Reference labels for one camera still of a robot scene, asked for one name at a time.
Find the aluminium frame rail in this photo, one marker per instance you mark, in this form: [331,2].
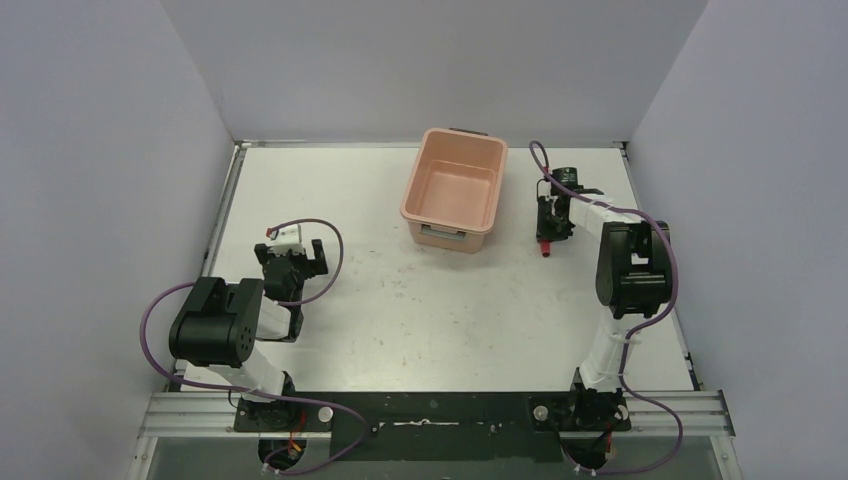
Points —
[212,415]

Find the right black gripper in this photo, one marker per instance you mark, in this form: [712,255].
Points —
[546,233]

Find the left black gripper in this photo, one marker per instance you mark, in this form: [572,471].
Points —
[291,259]

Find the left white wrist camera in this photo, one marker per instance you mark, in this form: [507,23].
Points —
[286,240]

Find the pink plastic bin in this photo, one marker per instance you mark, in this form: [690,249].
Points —
[452,194]

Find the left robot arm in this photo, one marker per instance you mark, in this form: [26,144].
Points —
[220,324]

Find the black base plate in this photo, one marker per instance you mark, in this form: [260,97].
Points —
[441,426]

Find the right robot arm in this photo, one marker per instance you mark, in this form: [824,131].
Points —
[633,280]

